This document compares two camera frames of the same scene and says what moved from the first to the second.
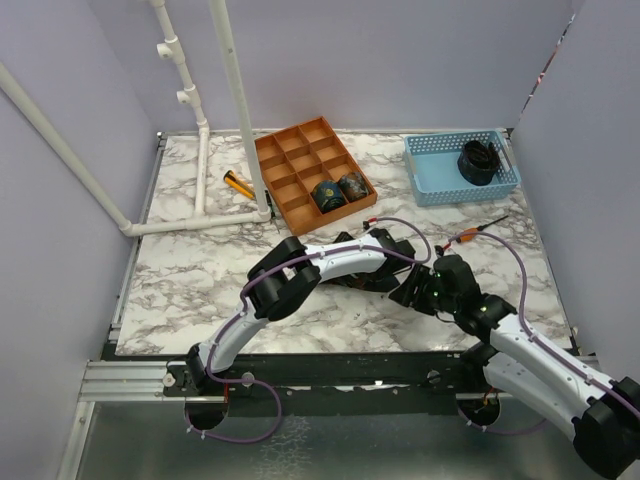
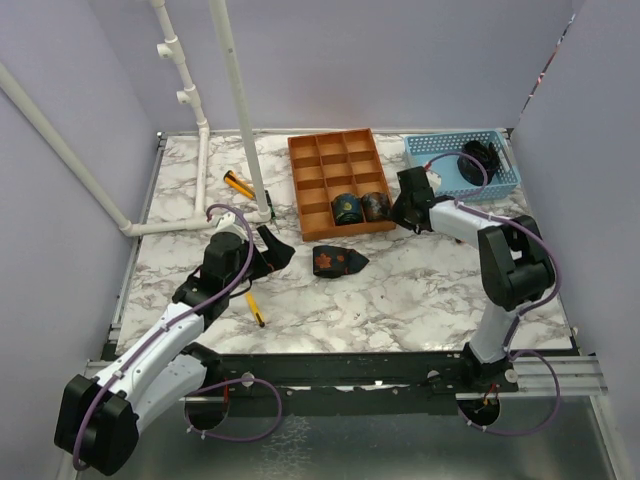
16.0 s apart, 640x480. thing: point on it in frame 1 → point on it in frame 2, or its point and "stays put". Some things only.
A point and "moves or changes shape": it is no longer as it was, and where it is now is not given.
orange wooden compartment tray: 315,179 moves or changes shape
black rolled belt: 478,162 stays put
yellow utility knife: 243,187 stays put
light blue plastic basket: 448,167 stays put
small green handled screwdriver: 272,210 stays put
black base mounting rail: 324,384 stays put
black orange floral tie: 381,280 moves or changes shape
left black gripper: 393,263 → 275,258
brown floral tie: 353,186 → 376,206
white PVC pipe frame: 201,220 stays put
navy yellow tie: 327,195 → 347,209
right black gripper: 404,294 → 399,219
